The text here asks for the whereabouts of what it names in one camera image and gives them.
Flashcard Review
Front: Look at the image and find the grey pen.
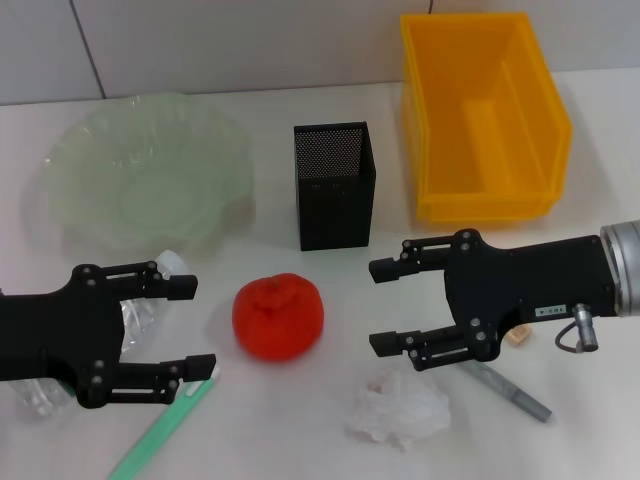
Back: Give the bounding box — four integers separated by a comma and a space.
459, 359, 554, 425

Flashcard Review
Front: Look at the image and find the clear green-label water bottle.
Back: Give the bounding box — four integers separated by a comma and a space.
9, 249, 190, 417

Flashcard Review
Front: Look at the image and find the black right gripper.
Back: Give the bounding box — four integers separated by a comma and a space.
368, 228, 622, 374

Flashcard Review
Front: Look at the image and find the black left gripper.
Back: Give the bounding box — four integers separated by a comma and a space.
0, 258, 218, 410

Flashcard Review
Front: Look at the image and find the pale green glass fruit plate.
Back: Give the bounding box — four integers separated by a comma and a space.
30, 91, 259, 254

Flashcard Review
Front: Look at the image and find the yellow plastic bin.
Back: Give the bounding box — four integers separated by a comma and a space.
399, 12, 574, 224

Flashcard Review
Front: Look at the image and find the green pen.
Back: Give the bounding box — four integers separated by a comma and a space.
107, 363, 222, 480

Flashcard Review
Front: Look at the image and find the right wrist cable with connector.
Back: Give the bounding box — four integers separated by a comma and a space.
555, 302, 599, 354

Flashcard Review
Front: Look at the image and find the white paper ball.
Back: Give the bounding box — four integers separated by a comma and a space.
343, 363, 451, 439

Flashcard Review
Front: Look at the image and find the black mesh pen holder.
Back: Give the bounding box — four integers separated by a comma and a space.
293, 120, 377, 252

